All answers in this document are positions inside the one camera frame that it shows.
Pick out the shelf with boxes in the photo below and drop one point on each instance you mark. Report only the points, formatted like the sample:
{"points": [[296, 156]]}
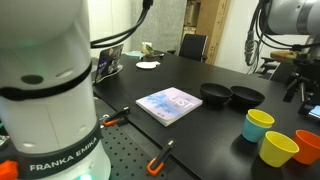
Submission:
{"points": [[190, 16]]}

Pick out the white blue UIST book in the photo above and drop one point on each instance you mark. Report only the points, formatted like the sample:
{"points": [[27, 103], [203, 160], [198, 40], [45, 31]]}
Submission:
{"points": [[170, 105]]}

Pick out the wrist mounted camera bar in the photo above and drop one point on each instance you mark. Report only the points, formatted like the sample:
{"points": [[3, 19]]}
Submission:
{"points": [[285, 55]]}

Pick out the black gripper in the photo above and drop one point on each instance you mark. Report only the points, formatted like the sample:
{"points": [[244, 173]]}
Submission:
{"points": [[310, 73]]}

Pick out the black perforated breadboard plate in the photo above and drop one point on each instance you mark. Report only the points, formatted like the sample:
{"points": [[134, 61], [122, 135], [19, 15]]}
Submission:
{"points": [[126, 150]]}

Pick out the orange plastic part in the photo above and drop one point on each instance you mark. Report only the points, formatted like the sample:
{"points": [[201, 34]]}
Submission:
{"points": [[8, 170]]}

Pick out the tall cardboard box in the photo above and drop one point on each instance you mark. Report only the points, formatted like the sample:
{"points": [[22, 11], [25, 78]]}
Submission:
{"points": [[213, 26]]}

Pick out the yellow plastic cup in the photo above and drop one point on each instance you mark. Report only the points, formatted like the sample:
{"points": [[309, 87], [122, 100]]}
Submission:
{"points": [[278, 150], [260, 117]]}

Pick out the black office chair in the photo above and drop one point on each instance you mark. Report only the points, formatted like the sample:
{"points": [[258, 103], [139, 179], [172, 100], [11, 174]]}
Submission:
{"points": [[192, 46]]}

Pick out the black bowl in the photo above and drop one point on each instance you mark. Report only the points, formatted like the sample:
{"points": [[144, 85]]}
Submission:
{"points": [[246, 96], [216, 93]]}

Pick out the pale teal flat item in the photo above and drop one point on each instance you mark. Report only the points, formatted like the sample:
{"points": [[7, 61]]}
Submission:
{"points": [[134, 53]]}

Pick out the small beige green object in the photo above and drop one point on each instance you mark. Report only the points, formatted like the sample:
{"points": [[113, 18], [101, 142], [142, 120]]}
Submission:
{"points": [[147, 49]]}

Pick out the laptop with stickers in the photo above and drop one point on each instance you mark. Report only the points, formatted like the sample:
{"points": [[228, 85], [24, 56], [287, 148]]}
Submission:
{"points": [[109, 63]]}

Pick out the orange plastic cup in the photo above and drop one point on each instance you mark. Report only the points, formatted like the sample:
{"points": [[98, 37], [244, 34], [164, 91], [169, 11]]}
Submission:
{"points": [[308, 148]]}

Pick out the white framed tablet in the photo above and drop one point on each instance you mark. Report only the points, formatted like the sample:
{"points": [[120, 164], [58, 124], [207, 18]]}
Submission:
{"points": [[316, 112]]}

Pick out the blue plastic cup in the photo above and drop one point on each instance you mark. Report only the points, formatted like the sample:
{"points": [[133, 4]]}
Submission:
{"points": [[253, 131]]}

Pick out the black orange spring clamp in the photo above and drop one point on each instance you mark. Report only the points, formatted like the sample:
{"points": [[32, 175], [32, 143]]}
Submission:
{"points": [[116, 117], [160, 158]]}

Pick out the white round paper plate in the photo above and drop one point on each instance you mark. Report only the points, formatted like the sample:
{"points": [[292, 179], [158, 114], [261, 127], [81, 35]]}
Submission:
{"points": [[146, 65]]}

